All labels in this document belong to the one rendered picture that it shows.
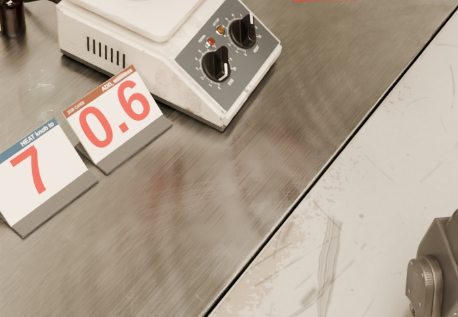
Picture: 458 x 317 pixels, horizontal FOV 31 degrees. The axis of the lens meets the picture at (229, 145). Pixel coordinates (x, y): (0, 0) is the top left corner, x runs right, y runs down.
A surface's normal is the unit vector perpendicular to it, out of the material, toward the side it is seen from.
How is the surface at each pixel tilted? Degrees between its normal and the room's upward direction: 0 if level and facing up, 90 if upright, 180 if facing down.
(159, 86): 90
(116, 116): 40
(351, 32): 0
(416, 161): 0
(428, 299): 59
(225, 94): 30
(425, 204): 0
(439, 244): 90
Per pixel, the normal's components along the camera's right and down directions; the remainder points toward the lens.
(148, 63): -0.47, 0.65
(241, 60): 0.53, -0.33
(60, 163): 0.56, -0.11
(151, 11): 0.11, -0.62
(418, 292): -0.97, 0.08
